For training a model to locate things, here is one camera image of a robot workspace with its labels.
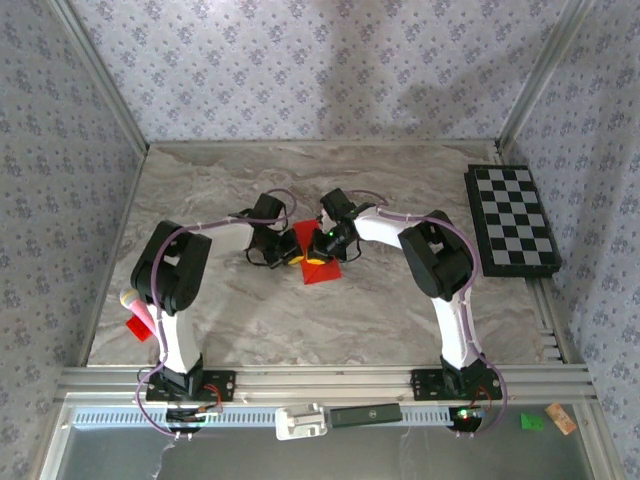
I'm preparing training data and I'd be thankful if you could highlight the pink toy microphone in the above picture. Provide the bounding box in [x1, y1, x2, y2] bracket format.
[118, 288, 161, 342]

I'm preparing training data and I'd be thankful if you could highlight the small red block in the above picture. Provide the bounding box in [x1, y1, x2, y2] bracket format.
[124, 314, 154, 344]

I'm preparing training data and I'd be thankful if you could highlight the white plastic holder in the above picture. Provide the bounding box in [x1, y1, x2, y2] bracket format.
[274, 402, 329, 441]

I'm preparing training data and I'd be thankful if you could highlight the black rectangular device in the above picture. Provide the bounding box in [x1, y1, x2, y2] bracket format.
[329, 403, 404, 429]

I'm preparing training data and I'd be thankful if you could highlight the black and grey checkerboard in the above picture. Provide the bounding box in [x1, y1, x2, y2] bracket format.
[463, 163, 564, 279]

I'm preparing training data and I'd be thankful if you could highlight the brown cardboard tag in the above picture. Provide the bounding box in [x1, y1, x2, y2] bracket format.
[544, 402, 577, 436]

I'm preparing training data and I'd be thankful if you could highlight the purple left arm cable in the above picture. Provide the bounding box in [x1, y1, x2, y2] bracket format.
[135, 187, 298, 441]

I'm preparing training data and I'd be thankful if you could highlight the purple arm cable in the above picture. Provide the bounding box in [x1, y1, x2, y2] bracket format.
[347, 188, 510, 440]
[135, 187, 298, 441]

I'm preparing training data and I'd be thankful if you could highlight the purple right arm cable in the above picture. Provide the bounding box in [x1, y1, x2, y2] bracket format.
[347, 188, 510, 440]

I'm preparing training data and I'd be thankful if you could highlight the aluminium mounting rail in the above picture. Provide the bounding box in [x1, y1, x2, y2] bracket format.
[53, 363, 599, 407]

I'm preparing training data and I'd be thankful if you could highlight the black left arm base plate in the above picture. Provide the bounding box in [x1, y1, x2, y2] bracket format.
[145, 368, 237, 404]

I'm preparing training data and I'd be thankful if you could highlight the grey slotted cable duct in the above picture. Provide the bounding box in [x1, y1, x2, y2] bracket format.
[69, 403, 454, 429]

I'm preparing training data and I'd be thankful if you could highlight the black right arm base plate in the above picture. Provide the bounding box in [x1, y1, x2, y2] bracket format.
[409, 368, 504, 402]

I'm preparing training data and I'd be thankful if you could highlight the aluminium side rail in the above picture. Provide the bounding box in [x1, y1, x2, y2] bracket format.
[527, 277, 569, 365]

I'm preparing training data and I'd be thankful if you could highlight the aluminium frame post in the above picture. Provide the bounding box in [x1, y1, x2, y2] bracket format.
[496, 0, 590, 151]
[47, 0, 150, 154]

